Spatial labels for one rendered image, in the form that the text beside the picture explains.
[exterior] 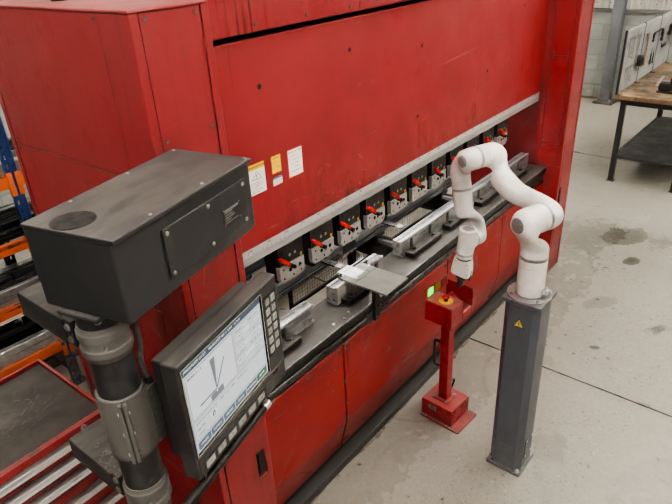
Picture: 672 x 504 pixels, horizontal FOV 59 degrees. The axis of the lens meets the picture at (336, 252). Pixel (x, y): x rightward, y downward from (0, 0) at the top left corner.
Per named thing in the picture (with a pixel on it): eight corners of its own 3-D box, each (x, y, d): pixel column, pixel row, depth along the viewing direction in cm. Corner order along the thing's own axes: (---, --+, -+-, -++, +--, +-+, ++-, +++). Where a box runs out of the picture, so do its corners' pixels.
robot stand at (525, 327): (533, 455, 310) (557, 291, 263) (518, 477, 298) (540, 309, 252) (501, 440, 321) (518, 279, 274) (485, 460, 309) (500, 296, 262)
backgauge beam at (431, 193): (201, 351, 257) (197, 331, 253) (180, 340, 265) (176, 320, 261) (459, 182, 413) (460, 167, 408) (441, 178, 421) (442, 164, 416)
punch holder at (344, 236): (341, 247, 272) (339, 214, 264) (327, 243, 277) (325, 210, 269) (361, 235, 282) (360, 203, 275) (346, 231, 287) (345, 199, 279)
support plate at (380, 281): (386, 296, 268) (386, 294, 268) (339, 280, 283) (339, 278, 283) (407, 279, 280) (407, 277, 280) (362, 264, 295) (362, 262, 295)
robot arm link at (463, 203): (471, 181, 292) (476, 240, 301) (448, 189, 284) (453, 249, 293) (486, 182, 284) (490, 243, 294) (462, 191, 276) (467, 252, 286)
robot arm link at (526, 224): (555, 258, 252) (562, 206, 241) (523, 271, 244) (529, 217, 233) (533, 247, 261) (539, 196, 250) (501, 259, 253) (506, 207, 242)
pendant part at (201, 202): (184, 542, 151) (107, 242, 111) (109, 511, 161) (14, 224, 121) (282, 410, 191) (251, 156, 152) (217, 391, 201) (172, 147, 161)
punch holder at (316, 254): (313, 265, 259) (310, 231, 251) (298, 260, 264) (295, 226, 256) (334, 252, 269) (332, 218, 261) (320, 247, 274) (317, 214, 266)
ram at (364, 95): (209, 288, 214) (169, 56, 176) (194, 281, 219) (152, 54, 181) (538, 100, 417) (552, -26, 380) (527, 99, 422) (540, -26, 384)
